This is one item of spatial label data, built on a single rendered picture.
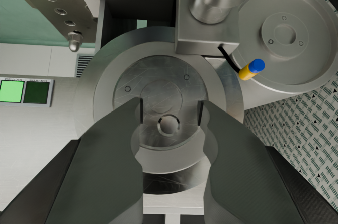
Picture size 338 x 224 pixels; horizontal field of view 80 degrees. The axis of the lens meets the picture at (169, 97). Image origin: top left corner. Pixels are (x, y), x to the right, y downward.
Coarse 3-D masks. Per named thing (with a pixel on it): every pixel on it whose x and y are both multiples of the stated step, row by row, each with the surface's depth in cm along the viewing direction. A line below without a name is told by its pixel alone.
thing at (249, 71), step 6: (222, 48) 16; (228, 60) 16; (258, 60) 13; (234, 66) 15; (246, 66) 14; (252, 66) 13; (258, 66) 13; (264, 66) 13; (240, 72) 14; (246, 72) 14; (252, 72) 13; (258, 72) 13; (240, 78) 15; (246, 78) 14
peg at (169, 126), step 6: (168, 114) 13; (162, 120) 13; (168, 120) 13; (174, 120) 13; (162, 126) 12; (168, 126) 12; (174, 126) 13; (162, 132) 12; (168, 132) 12; (174, 132) 12
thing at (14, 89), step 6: (6, 84) 49; (12, 84) 49; (18, 84) 49; (0, 90) 49; (6, 90) 49; (12, 90) 49; (18, 90) 49; (0, 96) 49; (6, 96) 49; (12, 96) 49; (18, 96) 49
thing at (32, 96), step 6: (30, 84) 50; (36, 84) 50; (42, 84) 50; (30, 90) 49; (36, 90) 49; (42, 90) 50; (30, 96) 49; (36, 96) 49; (42, 96) 49; (36, 102) 49; (42, 102) 49
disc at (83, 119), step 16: (128, 32) 19; (144, 32) 19; (160, 32) 19; (112, 48) 18; (128, 48) 18; (96, 64) 18; (224, 64) 19; (80, 80) 18; (96, 80) 18; (224, 80) 18; (80, 96) 17; (240, 96) 18; (80, 112) 17; (240, 112) 18; (80, 128) 17; (208, 160) 17; (144, 176) 16; (160, 176) 16; (176, 176) 17; (192, 176) 17; (144, 192) 16; (160, 192) 16; (176, 192) 16
